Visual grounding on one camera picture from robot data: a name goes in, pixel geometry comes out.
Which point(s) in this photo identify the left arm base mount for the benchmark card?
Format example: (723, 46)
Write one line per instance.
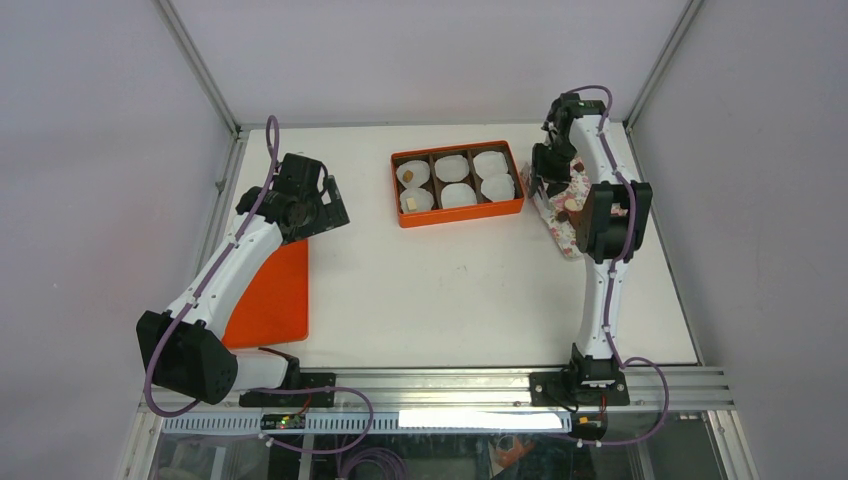
(308, 389)

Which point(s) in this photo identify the orange box lid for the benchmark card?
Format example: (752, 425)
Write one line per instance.
(274, 308)

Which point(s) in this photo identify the orange chocolate box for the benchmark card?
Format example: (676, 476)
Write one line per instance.
(483, 209)

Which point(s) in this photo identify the white paper cup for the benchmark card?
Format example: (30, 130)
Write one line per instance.
(498, 187)
(452, 168)
(490, 163)
(457, 195)
(423, 197)
(413, 173)

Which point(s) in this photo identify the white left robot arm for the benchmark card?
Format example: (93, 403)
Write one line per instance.
(182, 346)

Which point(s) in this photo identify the floral tray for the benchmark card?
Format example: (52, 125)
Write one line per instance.
(589, 218)

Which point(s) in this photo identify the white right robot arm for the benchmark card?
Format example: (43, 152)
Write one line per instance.
(595, 359)

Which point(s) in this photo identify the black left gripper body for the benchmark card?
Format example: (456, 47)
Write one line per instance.
(314, 218)

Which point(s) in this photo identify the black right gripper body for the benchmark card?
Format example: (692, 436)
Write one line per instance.
(552, 162)

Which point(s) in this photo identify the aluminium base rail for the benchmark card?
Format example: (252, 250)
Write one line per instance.
(441, 401)

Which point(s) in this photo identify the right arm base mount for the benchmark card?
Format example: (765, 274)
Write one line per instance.
(557, 389)

